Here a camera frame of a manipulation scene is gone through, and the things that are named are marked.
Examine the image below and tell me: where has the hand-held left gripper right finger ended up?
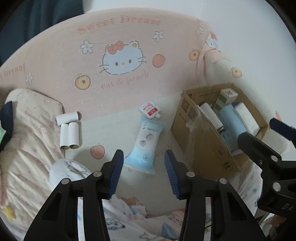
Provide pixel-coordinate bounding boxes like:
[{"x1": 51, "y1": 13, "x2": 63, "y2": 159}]
[{"x1": 164, "y1": 149, "x2": 266, "y2": 241}]

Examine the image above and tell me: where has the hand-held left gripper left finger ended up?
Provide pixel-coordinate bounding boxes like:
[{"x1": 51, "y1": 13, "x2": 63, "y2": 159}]
[{"x1": 23, "y1": 149, "x2": 124, "y2": 241}]

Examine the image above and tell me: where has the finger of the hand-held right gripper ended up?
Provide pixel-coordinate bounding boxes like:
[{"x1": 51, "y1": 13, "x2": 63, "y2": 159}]
[
  {"x1": 269, "y1": 118, "x2": 296, "y2": 142},
  {"x1": 237, "y1": 132, "x2": 296, "y2": 200}
]

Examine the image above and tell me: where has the light blue wipes packet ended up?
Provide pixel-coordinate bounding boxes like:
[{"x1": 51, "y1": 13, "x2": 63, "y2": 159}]
[{"x1": 124, "y1": 116, "x2": 166, "y2": 176}]

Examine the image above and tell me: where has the brown cardboard box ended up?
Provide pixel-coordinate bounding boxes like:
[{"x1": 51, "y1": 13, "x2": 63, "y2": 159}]
[{"x1": 171, "y1": 82, "x2": 270, "y2": 172}]

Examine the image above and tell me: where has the white paper tube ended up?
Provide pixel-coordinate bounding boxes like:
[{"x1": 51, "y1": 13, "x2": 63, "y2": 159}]
[
  {"x1": 56, "y1": 111, "x2": 80, "y2": 126},
  {"x1": 60, "y1": 123, "x2": 69, "y2": 149},
  {"x1": 68, "y1": 122, "x2": 80, "y2": 149}
]

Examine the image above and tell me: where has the white spout pouch red label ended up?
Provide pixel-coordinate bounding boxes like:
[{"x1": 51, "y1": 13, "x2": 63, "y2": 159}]
[{"x1": 138, "y1": 101, "x2": 162, "y2": 120}]

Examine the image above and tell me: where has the white soft packet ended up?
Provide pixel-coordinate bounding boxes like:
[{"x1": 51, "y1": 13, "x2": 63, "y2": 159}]
[{"x1": 233, "y1": 102, "x2": 261, "y2": 136}]

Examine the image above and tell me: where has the light blue soft packet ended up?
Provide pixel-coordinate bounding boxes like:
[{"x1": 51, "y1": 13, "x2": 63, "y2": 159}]
[{"x1": 219, "y1": 105, "x2": 248, "y2": 156}]

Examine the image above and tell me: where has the pale fluffy cartoon blanket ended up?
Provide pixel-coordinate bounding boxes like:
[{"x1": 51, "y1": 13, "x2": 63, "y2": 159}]
[{"x1": 49, "y1": 159, "x2": 93, "y2": 191}]

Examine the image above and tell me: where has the clear plastic film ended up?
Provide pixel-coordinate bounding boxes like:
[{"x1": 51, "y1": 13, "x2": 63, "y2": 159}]
[{"x1": 185, "y1": 113, "x2": 209, "y2": 155}]

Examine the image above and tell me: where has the white roll with dark end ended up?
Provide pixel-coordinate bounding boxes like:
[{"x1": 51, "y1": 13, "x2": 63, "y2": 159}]
[{"x1": 199, "y1": 103, "x2": 224, "y2": 131}]

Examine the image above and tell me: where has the green and white carton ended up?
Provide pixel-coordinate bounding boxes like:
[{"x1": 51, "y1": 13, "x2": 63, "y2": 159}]
[{"x1": 213, "y1": 89, "x2": 238, "y2": 114}]

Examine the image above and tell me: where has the pink cat print bed mat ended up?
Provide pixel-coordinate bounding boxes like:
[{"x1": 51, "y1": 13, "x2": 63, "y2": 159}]
[{"x1": 0, "y1": 10, "x2": 296, "y2": 219}]

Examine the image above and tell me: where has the cream pillow with pink prints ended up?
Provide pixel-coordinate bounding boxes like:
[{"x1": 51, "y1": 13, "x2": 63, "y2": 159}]
[{"x1": 0, "y1": 89, "x2": 67, "y2": 232}]

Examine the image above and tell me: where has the dark blue cloth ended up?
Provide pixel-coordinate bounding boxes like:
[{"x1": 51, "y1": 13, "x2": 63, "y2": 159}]
[{"x1": 0, "y1": 102, "x2": 15, "y2": 151}]

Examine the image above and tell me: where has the dark teal curtain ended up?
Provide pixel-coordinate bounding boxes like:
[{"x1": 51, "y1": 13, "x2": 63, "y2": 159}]
[{"x1": 0, "y1": 0, "x2": 91, "y2": 66}]

